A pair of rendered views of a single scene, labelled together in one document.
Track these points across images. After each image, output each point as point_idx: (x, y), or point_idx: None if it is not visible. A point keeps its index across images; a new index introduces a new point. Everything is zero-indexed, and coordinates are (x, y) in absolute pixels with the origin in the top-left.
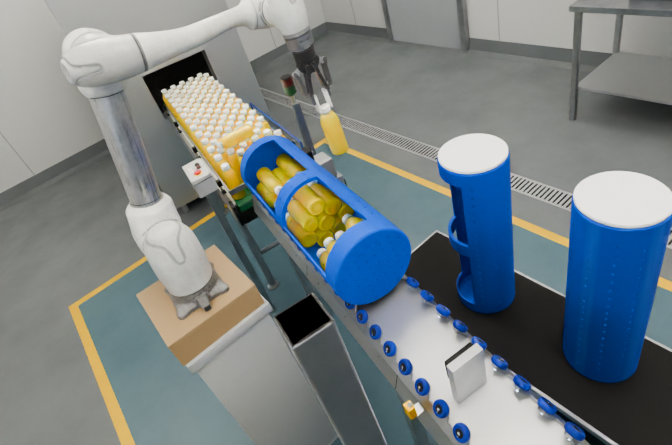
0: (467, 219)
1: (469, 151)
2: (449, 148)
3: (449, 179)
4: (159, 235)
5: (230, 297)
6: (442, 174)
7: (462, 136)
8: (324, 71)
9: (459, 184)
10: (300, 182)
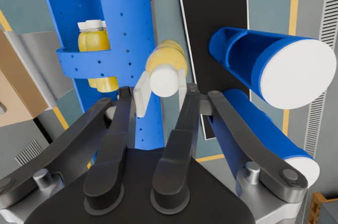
0: (238, 77)
1: (297, 75)
2: (293, 54)
3: (254, 79)
4: None
5: (9, 120)
6: (256, 69)
7: (322, 45)
8: (223, 138)
9: (254, 88)
10: (89, 76)
